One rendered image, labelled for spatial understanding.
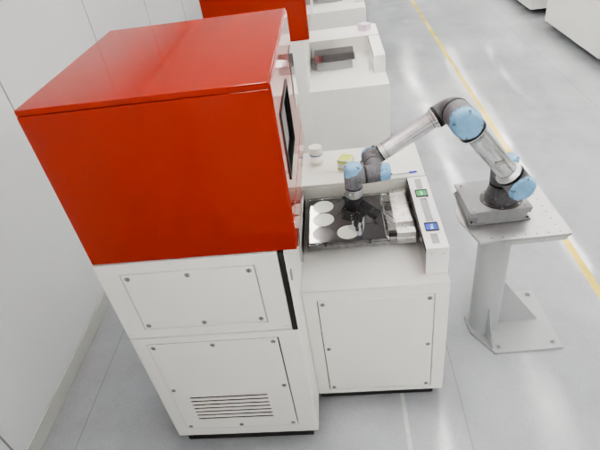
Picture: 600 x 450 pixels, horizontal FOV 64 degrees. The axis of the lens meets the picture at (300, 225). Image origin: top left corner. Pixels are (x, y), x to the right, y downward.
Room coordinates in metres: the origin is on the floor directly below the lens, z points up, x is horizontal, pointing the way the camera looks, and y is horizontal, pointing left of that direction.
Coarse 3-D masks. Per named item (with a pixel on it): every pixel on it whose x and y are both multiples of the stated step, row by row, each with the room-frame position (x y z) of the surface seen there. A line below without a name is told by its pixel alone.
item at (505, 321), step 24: (480, 264) 1.79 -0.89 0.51; (504, 264) 1.75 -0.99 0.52; (480, 288) 1.78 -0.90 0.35; (504, 288) 1.81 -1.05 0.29; (480, 312) 1.76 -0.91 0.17; (504, 312) 1.80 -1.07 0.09; (528, 312) 1.79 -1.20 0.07; (480, 336) 1.73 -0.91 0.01; (504, 336) 1.71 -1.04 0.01; (528, 336) 1.68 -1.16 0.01; (552, 336) 1.66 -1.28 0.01
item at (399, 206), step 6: (390, 198) 1.98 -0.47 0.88; (396, 198) 1.97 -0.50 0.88; (402, 198) 1.96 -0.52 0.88; (390, 204) 1.95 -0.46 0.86; (396, 204) 1.92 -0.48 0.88; (402, 204) 1.91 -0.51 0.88; (396, 210) 1.87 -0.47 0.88; (402, 210) 1.87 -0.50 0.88; (408, 210) 1.86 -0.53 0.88; (396, 216) 1.83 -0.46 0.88; (402, 216) 1.82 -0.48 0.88; (408, 216) 1.81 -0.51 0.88; (396, 228) 1.74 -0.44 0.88; (402, 240) 1.66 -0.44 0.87; (408, 240) 1.66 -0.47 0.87; (414, 240) 1.65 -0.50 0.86
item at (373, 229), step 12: (312, 204) 2.00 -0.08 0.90; (336, 204) 1.97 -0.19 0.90; (372, 204) 1.92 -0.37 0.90; (312, 216) 1.91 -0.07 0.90; (336, 216) 1.88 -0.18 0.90; (312, 228) 1.81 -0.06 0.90; (324, 228) 1.80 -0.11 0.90; (336, 228) 1.79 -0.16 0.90; (372, 228) 1.74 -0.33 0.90; (384, 228) 1.73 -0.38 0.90; (312, 240) 1.72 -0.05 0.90; (324, 240) 1.71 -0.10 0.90; (336, 240) 1.70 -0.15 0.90; (348, 240) 1.68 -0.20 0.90
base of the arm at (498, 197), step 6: (492, 186) 1.81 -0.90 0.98; (486, 192) 1.84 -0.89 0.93; (492, 192) 1.80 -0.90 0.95; (498, 192) 1.78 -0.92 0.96; (504, 192) 1.77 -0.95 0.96; (486, 198) 1.82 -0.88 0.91; (492, 198) 1.80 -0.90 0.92; (498, 198) 1.77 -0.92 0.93; (504, 198) 1.76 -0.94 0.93; (510, 198) 1.76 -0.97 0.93; (492, 204) 1.78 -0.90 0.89; (498, 204) 1.76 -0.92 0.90; (504, 204) 1.75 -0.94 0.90; (510, 204) 1.75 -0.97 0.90
